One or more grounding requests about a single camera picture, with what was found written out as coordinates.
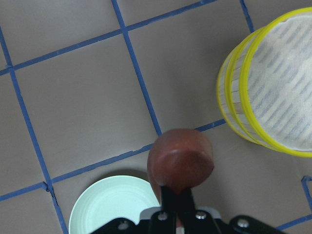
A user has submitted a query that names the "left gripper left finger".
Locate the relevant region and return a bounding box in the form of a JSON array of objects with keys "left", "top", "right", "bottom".
[{"left": 148, "top": 186, "right": 177, "bottom": 234}]

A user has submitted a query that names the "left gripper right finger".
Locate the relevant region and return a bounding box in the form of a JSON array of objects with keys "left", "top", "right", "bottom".
[{"left": 179, "top": 189, "right": 221, "bottom": 234}]

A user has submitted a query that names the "brown steamed bun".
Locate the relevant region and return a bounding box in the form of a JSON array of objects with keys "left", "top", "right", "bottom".
[{"left": 147, "top": 129, "right": 214, "bottom": 199}]

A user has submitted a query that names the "yellow steamer layer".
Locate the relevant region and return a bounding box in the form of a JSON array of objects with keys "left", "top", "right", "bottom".
[
  {"left": 216, "top": 29, "right": 266, "bottom": 146},
  {"left": 239, "top": 7, "right": 312, "bottom": 158}
]

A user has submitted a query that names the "white steamer cloth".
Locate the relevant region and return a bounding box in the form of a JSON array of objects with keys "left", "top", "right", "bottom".
[{"left": 246, "top": 17, "right": 312, "bottom": 150}]

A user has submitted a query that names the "light green plate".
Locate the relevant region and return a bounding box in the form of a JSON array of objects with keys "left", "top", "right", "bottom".
[{"left": 69, "top": 175, "right": 159, "bottom": 234}]

